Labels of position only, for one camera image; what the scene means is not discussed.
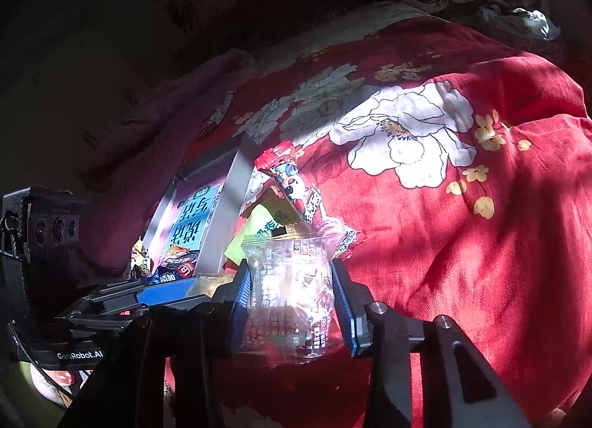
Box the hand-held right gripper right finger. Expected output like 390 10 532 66
330 260 531 428

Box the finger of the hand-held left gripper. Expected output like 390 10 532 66
57 307 154 332
91 277 216 311

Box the clear snack packet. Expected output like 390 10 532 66
233 217 358 367

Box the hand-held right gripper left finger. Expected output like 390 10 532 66
58 265 253 428

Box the grey crumpled cloth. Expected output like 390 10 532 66
478 3 561 41

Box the red white snack packet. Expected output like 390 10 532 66
253 140 332 228

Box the gold foil snack wrapper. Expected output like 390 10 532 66
128 237 154 279

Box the dark metal tray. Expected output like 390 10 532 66
139 136 263 279

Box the red floral blanket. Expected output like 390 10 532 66
170 16 592 428

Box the black cable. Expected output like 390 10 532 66
6 321 71 407

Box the light green snack packet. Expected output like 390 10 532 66
223 200 290 272

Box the orange black snack packet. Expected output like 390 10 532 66
158 244 201 279

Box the pink pillow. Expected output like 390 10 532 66
78 49 258 272

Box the person's left hand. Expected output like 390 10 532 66
30 365 90 407

